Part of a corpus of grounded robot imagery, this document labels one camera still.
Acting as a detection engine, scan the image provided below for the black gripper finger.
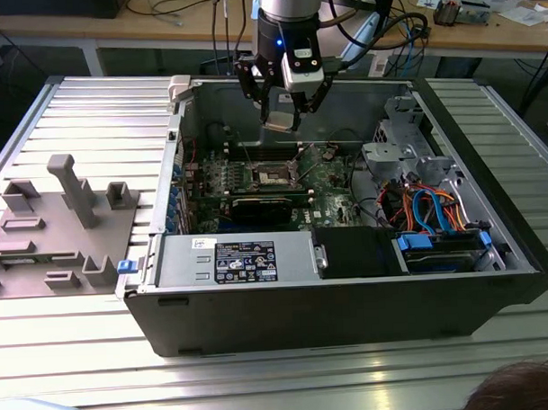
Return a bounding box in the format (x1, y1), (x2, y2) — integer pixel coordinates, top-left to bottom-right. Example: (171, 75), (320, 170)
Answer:
(288, 74), (337, 132)
(232, 54), (280, 125)

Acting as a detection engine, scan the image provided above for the silver green CPU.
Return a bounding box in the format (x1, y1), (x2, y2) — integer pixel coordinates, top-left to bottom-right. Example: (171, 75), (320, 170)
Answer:
(260, 110), (300, 133)

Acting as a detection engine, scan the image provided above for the metal socket cover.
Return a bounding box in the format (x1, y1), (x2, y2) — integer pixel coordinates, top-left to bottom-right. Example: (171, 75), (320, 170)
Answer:
(288, 142), (320, 187)

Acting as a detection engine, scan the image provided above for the metal locking lever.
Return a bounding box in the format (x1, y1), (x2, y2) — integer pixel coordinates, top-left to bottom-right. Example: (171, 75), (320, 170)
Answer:
(237, 130), (256, 169)

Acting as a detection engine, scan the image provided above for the CPU socket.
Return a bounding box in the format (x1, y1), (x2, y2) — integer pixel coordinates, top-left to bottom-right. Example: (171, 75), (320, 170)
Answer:
(248, 157), (302, 192)

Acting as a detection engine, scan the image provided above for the dark CPU cooler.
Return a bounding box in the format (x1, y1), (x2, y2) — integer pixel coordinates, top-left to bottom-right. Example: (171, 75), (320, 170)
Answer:
(432, 0), (463, 29)

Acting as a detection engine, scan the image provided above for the green motherboard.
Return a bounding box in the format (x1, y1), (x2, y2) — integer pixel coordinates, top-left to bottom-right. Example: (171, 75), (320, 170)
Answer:
(184, 139), (373, 238)

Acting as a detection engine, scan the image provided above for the silver metal drive cage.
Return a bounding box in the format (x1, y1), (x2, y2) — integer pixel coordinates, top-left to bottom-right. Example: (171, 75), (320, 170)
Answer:
(358, 93), (466, 199)

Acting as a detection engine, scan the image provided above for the black graphics card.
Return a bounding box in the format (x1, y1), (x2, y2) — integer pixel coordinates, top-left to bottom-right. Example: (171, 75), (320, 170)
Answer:
(190, 188), (316, 229)

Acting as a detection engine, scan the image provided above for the black plastic shroud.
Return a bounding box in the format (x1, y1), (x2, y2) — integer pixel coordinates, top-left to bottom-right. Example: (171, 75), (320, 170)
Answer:
(310, 224), (398, 281)

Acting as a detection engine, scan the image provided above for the hard disk blue carrier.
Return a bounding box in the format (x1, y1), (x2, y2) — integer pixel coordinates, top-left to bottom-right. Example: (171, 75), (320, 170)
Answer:
(391, 228), (493, 277)

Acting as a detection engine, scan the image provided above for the silver computer part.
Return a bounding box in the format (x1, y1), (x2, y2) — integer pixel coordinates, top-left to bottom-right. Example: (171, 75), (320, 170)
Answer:
(458, 0), (494, 27)

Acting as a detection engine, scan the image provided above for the grey power supply unit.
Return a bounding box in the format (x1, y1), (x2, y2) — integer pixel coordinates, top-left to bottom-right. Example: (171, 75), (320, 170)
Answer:
(152, 228), (322, 290)

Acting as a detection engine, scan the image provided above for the black box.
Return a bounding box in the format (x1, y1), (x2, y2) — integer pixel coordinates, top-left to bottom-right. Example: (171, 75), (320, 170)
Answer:
(0, 0), (127, 23)

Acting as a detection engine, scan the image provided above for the grey parts rack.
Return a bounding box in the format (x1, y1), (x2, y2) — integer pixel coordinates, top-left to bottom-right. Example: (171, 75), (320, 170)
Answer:
(0, 150), (146, 300)

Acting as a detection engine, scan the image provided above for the black PC case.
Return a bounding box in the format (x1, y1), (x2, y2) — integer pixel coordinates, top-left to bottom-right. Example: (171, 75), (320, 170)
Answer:
(108, 61), (548, 361)

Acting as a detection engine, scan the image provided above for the wooden desk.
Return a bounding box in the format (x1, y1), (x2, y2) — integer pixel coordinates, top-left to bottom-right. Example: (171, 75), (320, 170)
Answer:
(0, 0), (548, 90)

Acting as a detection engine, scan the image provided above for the white paper sheet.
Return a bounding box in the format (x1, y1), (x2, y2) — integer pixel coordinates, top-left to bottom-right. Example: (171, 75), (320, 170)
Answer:
(496, 4), (548, 27)

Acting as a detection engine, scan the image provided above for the brown-haired person's head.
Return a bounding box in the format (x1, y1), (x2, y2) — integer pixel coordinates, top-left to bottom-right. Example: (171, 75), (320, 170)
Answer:
(459, 358), (548, 410)

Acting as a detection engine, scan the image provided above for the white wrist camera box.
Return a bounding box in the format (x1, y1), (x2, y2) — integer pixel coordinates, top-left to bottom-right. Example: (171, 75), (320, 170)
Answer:
(280, 47), (328, 94)

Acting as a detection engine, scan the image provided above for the blue flat data cable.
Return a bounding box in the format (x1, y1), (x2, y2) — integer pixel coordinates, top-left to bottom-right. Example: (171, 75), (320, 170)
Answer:
(409, 186), (436, 236)
(424, 187), (454, 236)

